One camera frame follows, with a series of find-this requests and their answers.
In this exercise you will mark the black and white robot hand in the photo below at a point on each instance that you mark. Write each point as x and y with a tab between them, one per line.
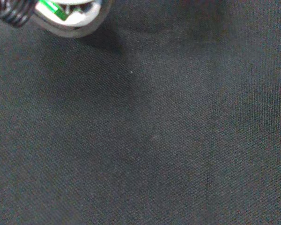
70	16

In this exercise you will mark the black bench cloth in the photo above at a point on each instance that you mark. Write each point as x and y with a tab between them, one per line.
140	131

